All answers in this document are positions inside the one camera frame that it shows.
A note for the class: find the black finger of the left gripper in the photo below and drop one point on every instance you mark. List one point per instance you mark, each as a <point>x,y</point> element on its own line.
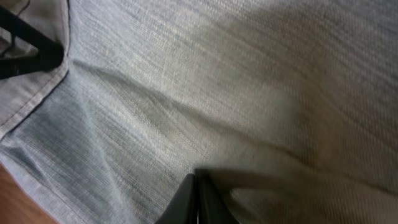
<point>24,49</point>

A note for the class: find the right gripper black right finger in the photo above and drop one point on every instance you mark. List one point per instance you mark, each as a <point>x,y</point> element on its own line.
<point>211,209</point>

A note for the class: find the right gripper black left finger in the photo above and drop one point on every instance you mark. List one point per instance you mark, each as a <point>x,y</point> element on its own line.
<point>182,209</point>

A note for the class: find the light blue denim shorts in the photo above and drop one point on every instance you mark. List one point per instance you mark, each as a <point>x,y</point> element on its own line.
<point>290,105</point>

